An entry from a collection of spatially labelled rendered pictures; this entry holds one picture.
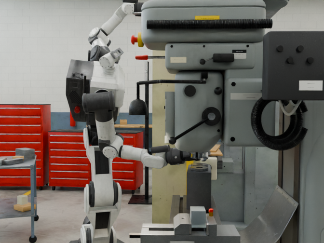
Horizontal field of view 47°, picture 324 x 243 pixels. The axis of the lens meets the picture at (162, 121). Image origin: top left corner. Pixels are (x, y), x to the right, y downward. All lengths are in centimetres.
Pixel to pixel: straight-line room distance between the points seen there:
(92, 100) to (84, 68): 28
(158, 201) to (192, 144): 195
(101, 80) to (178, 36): 64
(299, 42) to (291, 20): 992
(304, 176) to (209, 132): 38
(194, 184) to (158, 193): 151
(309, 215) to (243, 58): 62
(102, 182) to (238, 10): 117
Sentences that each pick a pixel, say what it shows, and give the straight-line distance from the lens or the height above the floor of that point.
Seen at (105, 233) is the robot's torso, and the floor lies 74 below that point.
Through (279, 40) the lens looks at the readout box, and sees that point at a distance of 122.
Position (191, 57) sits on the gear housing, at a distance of 143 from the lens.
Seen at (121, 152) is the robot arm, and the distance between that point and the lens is 198.
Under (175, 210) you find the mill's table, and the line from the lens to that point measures 189.
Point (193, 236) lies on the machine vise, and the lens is 136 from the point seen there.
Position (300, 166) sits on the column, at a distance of 147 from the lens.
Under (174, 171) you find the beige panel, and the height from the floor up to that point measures 90.
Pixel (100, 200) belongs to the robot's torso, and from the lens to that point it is 211.
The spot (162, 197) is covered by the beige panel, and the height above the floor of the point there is 67.
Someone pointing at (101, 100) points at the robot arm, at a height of 152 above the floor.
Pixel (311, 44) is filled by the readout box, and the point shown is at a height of 168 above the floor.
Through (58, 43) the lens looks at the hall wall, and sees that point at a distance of 1125.
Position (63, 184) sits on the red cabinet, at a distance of 661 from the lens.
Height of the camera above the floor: 151
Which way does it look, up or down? 3 degrees down
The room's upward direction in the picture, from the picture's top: straight up
